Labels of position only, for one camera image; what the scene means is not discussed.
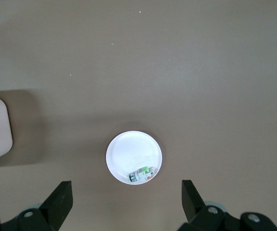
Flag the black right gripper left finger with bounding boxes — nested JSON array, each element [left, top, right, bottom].
[[0, 180, 74, 231]]

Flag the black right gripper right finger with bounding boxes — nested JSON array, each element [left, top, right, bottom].
[[178, 179, 277, 231]]

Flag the pale pink round plate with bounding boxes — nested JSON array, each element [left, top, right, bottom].
[[106, 130, 162, 185]]

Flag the green push button switch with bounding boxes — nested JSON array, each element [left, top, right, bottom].
[[128, 166, 156, 182]]

